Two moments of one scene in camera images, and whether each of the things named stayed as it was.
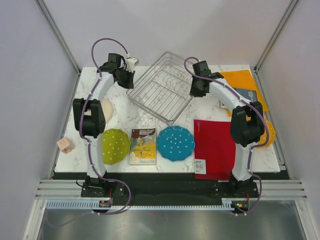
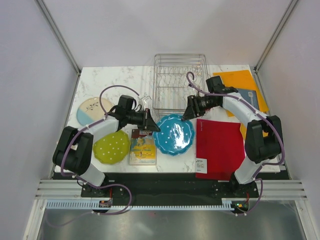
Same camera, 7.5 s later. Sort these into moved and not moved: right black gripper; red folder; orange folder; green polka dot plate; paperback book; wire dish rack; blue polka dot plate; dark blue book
Moved: wire dish rack; right black gripper; blue polka dot plate
Not moved: paperback book; dark blue book; orange folder; red folder; green polka dot plate
